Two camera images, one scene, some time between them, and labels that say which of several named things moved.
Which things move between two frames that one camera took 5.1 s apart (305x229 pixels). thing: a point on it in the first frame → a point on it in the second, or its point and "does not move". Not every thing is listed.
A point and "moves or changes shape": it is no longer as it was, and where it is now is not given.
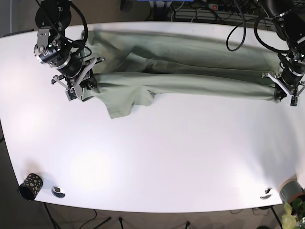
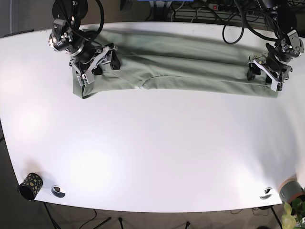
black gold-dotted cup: (29, 188) does not move
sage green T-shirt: (132, 67) moves or changes shape
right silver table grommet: (267, 191) does not move
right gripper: (282, 89) → (278, 77)
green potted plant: (294, 216) does not move
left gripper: (74, 91) → (86, 70)
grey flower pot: (290, 189) does not move
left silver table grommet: (57, 192) does not move
